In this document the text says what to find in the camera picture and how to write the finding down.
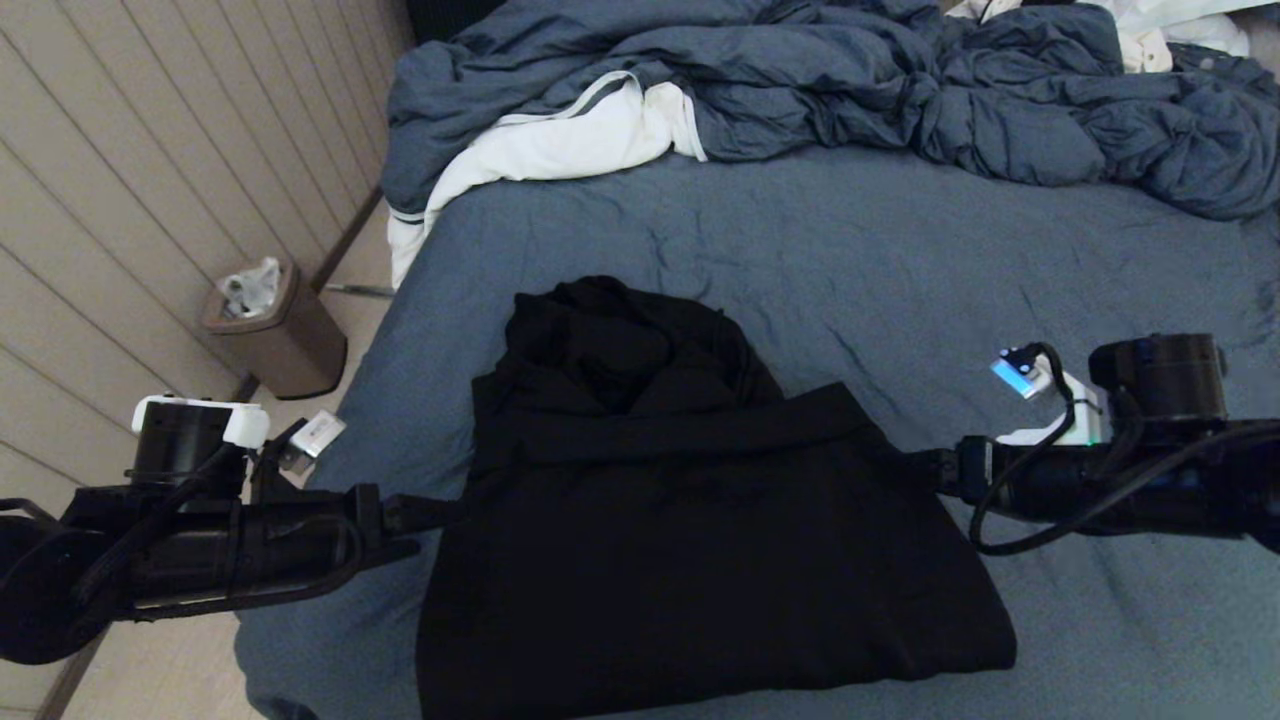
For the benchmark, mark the black headboard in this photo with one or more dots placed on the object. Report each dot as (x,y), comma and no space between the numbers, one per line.
(450,18)

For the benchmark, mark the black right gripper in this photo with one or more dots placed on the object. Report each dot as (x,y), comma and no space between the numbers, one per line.
(1080,490)

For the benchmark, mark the white garment with black trim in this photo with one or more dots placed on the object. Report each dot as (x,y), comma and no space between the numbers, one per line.
(975,10)

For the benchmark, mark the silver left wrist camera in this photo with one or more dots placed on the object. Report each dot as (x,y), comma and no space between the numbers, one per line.
(315,437)

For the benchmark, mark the blue bed sheet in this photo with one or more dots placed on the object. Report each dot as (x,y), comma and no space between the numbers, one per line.
(900,280)

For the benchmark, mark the brown trash bin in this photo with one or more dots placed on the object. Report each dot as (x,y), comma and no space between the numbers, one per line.
(290,345)

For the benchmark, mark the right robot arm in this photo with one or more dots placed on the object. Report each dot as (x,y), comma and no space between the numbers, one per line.
(1160,375)

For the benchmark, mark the black hooded sweatshirt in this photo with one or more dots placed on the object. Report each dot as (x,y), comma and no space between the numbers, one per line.
(700,560)

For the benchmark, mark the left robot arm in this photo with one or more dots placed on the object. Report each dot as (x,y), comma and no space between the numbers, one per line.
(180,435)

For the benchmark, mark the white plastic bin bag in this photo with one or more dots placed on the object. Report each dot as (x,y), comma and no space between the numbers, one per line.
(250,288)

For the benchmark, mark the cream garment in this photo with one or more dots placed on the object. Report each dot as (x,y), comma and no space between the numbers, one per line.
(1145,50)

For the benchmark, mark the white garment with dark stripe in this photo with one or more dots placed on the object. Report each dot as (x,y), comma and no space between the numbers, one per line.
(520,155)

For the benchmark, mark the crumpled blue duvet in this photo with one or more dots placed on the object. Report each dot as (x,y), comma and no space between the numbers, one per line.
(850,85)

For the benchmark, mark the white shirt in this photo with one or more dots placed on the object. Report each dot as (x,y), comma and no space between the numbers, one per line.
(1190,18)

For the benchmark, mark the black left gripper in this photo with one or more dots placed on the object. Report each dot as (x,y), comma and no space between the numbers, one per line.
(250,545)

